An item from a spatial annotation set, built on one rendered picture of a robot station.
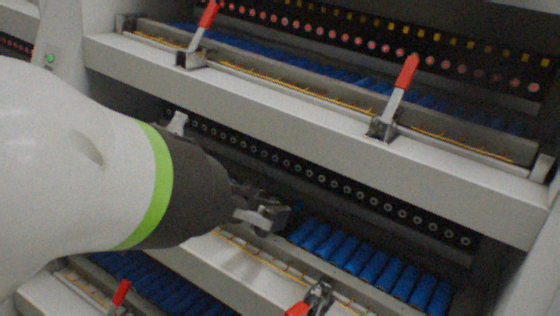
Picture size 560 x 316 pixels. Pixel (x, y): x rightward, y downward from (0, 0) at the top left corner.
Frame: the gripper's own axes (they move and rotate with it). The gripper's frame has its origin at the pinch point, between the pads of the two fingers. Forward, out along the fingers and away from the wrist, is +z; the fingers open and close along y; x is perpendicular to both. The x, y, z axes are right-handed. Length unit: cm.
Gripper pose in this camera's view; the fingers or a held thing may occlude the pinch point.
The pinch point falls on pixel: (271, 206)
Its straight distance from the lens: 53.8
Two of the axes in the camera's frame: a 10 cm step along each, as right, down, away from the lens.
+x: -4.0, 9.2, 0.0
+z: 3.9, 1.7, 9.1
